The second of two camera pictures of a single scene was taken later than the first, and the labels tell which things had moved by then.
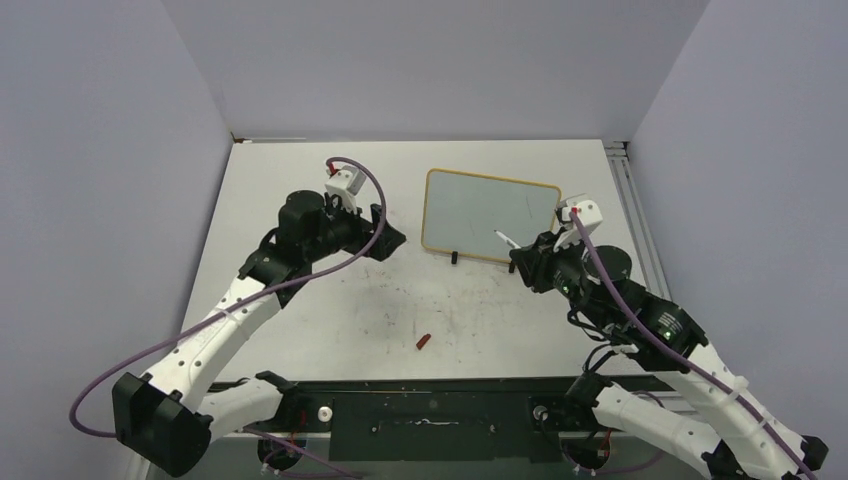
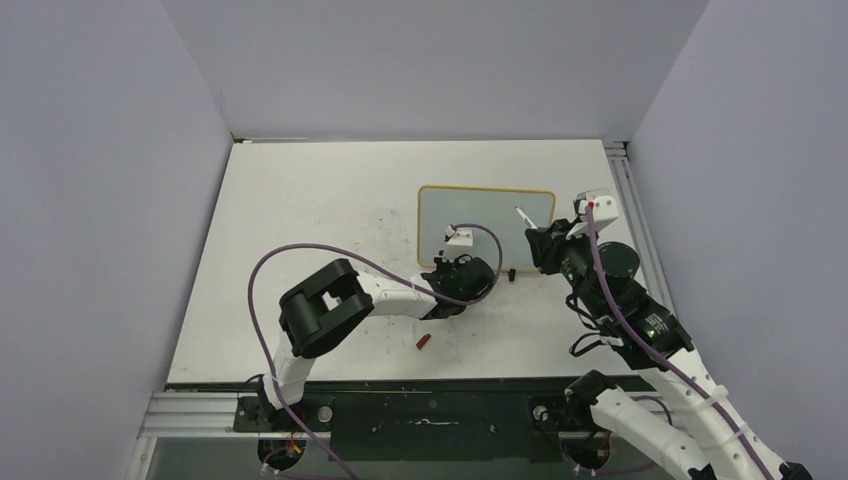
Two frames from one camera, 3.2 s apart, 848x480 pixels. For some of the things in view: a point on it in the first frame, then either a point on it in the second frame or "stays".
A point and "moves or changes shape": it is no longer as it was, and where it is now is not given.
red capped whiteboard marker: (511, 242) → (526, 219)
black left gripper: (362, 229) → (442, 263)
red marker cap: (423, 341) stays
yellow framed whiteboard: (462, 211) moves or changes shape
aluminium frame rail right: (636, 217) stays
